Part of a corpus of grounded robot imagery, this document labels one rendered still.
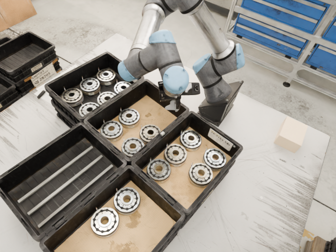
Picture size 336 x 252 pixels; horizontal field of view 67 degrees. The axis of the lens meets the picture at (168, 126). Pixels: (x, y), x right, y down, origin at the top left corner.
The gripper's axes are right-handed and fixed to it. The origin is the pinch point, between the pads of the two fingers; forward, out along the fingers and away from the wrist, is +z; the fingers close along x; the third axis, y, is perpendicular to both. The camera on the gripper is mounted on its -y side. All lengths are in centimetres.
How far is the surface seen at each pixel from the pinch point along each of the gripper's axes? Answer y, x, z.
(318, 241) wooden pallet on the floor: -86, 101, 54
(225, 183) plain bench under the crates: -20, 45, 15
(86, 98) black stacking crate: 44, -6, 26
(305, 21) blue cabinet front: -134, -64, 114
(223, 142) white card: -19.5, 23.8, 6.6
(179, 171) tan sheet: 2.3, 33.8, 3.3
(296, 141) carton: -62, 30, 23
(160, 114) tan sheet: 6.9, 6.9, 22.2
